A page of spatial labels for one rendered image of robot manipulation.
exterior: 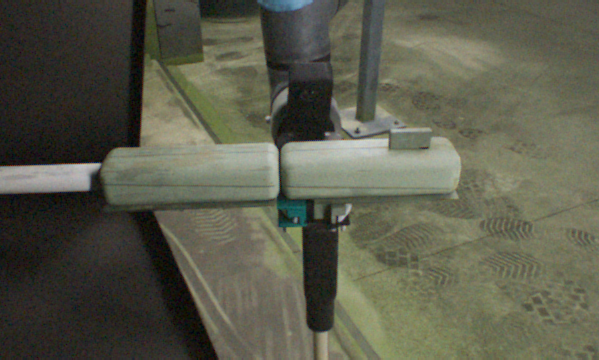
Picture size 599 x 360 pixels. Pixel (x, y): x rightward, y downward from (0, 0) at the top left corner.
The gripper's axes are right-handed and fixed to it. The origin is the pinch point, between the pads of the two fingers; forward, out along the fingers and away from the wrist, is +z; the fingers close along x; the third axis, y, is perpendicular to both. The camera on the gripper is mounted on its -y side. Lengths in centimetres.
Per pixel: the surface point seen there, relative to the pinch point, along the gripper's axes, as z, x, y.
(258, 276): -45, 8, 47
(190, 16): -183, 39, 27
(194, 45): -183, 38, 39
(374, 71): -122, -27, 30
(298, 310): -35, 0, 47
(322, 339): -0.7, -1.0, 17.9
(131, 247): -2.4, 18.1, 6.3
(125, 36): -15.5, 19.0, -11.0
